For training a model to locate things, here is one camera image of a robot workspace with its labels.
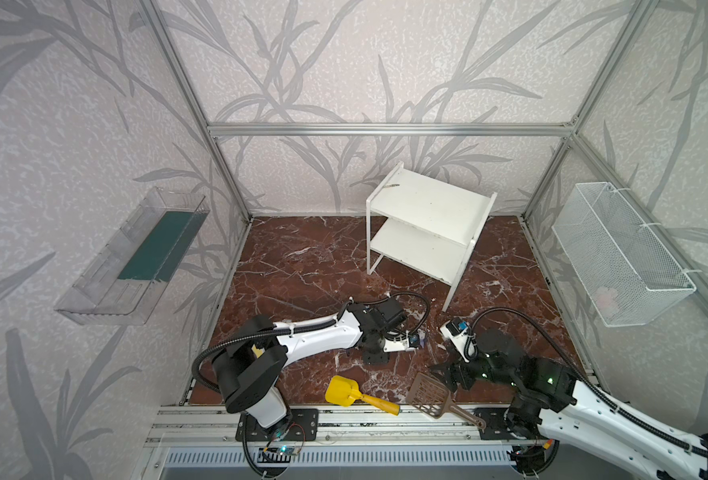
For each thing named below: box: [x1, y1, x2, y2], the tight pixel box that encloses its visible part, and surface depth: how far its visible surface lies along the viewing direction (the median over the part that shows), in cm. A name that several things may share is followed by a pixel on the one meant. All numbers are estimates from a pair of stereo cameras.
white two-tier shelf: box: [366, 162, 498, 312], surface depth 81 cm
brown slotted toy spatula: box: [406, 372, 487, 430], surface depth 79 cm
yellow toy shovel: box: [325, 375, 400, 416], surface depth 80 cm
